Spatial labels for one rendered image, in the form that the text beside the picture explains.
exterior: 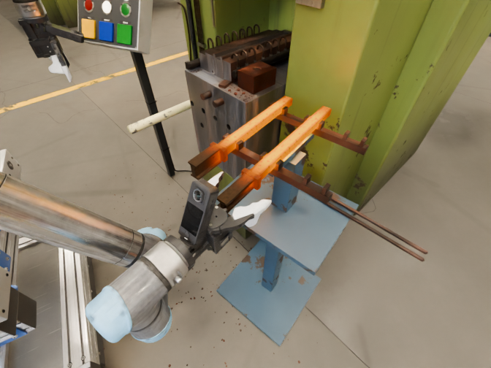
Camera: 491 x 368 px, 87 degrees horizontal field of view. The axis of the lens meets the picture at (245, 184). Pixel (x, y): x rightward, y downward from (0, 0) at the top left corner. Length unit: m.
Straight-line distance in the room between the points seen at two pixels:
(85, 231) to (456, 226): 2.01
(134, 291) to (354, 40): 0.81
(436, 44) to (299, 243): 0.89
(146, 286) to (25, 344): 1.05
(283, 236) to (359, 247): 0.97
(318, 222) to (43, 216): 0.68
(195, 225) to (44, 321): 1.09
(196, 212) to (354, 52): 0.65
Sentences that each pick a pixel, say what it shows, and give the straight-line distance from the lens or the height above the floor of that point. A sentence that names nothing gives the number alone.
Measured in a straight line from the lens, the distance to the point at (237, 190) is 0.53.
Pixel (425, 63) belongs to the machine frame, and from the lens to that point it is 1.30.
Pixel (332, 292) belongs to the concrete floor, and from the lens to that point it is 1.54.
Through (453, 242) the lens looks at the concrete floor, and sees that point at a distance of 2.03.
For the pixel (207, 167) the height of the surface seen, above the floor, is 0.95.
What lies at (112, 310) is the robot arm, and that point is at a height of 0.98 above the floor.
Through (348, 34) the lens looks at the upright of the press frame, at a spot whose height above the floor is 1.14.
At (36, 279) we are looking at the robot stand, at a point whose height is 0.21.
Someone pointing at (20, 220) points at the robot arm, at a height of 1.07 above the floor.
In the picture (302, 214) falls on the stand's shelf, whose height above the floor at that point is 0.71.
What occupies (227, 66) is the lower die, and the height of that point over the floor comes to 0.98.
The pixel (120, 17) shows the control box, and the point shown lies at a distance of 1.41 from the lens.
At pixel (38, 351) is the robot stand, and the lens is 1.43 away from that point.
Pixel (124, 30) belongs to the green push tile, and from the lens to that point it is 1.38.
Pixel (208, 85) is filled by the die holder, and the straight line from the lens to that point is 1.09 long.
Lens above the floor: 1.38
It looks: 47 degrees down
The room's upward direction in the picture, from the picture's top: straight up
